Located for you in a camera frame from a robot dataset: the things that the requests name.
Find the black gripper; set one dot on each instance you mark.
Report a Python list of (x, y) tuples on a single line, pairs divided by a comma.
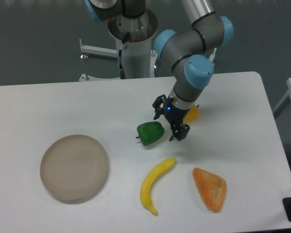
[(173, 115)]

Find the green toy pepper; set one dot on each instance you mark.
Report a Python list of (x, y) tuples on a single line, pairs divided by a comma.
[(150, 132)]

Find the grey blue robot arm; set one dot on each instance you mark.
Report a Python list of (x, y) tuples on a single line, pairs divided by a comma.
[(196, 75)]

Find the yellow toy pepper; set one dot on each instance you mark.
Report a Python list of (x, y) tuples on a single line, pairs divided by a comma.
[(192, 115)]

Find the yellow toy banana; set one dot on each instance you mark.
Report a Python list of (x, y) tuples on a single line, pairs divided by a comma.
[(151, 178)]

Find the orange toy bread slice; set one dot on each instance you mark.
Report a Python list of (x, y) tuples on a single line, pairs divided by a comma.
[(211, 187)]

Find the beige round plate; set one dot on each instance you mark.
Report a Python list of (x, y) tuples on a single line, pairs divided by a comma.
[(74, 168)]

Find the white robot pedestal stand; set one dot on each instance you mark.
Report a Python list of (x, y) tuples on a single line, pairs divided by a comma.
[(134, 27)]

